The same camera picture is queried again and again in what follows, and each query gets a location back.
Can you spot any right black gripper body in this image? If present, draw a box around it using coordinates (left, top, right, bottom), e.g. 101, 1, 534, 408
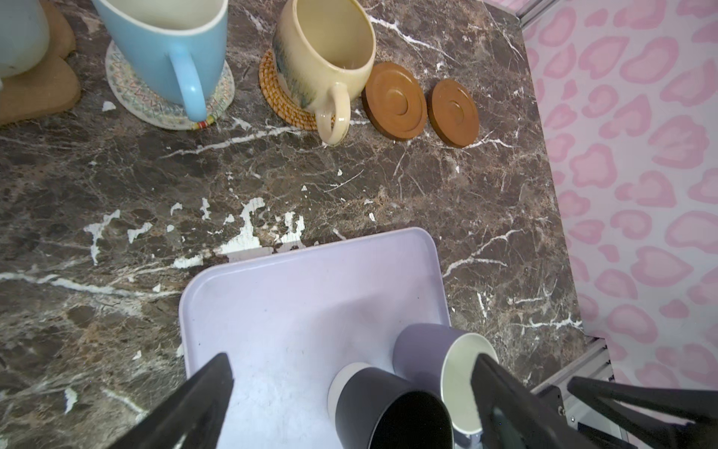
568, 377, 717, 448

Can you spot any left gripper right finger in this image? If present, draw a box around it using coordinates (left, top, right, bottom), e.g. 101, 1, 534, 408
470, 354, 595, 448

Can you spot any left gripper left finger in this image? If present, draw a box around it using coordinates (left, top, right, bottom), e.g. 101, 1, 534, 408
111, 353, 234, 448

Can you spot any white lavender mug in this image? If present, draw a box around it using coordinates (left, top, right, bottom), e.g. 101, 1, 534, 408
393, 323, 498, 448

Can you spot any black mug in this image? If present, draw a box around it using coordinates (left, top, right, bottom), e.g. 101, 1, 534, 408
327, 362, 454, 449

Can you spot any white multicolour woven coaster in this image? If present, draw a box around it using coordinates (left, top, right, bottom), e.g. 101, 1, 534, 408
105, 41, 235, 131

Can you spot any rattan woven round coaster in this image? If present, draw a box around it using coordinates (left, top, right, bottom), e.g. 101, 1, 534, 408
259, 49, 338, 133

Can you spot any brown wooden round coaster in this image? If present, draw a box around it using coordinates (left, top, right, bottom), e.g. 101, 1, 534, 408
362, 62, 427, 141

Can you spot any cork paw-shaped coaster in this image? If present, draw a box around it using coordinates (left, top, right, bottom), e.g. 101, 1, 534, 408
1, 1, 80, 125

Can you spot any light blue mug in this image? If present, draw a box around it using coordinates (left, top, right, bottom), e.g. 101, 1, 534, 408
93, 0, 228, 123

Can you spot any beige yellow mug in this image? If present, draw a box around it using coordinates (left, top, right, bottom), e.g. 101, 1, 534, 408
272, 0, 376, 146

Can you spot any white speckled mug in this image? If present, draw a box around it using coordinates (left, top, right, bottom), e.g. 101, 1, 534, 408
0, 0, 50, 80

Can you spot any lavender plastic tray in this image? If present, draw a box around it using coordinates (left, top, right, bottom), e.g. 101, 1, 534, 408
179, 228, 450, 448

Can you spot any aluminium front rail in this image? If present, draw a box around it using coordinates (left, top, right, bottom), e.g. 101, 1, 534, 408
532, 338, 628, 443

